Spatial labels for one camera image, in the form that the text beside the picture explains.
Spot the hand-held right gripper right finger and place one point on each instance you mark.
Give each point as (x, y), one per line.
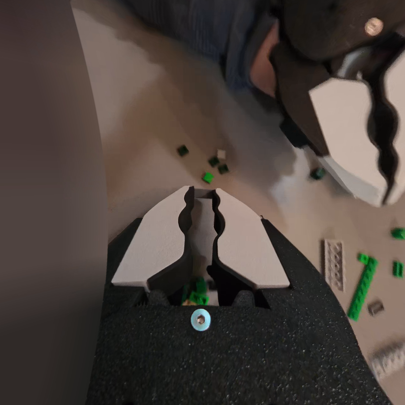
(250, 250)

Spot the small green plate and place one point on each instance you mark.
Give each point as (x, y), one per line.
(397, 269)
(398, 233)

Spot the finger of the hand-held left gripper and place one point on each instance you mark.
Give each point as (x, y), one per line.
(401, 95)
(345, 126)

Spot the person's left hand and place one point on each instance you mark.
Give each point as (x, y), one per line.
(261, 69)

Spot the long grey studded brick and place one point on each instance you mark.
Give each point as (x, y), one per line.
(387, 360)

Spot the dark green brick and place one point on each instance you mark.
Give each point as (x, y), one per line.
(318, 173)

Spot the person's blue jeans leg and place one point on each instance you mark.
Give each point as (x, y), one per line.
(205, 31)

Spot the dark green flat tile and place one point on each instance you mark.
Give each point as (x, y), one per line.
(223, 168)
(182, 150)
(214, 161)

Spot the pile of green toy bricks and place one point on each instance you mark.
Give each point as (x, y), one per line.
(197, 289)

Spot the long green plate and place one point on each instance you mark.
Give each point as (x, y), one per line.
(364, 284)

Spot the grey two-by-four plate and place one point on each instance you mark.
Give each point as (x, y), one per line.
(334, 264)

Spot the small green brick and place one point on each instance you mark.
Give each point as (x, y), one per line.
(208, 177)

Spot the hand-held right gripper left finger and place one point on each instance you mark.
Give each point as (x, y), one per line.
(155, 246)

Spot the small grey tile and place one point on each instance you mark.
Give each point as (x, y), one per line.
(375, 307)

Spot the light grey plate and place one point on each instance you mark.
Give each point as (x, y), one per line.
(204, 221)

